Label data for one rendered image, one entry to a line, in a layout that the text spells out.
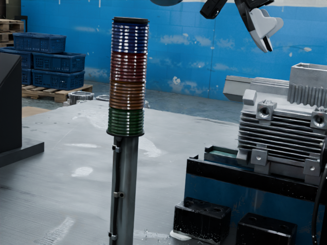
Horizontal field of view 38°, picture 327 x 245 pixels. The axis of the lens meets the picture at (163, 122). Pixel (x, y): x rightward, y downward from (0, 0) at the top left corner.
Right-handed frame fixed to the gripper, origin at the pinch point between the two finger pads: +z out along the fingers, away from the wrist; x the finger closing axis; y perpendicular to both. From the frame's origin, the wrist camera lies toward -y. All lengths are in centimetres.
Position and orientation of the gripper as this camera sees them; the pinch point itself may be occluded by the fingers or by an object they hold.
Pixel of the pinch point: (263, 47)
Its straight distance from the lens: 105.5
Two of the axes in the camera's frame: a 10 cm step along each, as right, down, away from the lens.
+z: 3.9, 9.2, -0.1
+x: 4.5, -1.8, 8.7
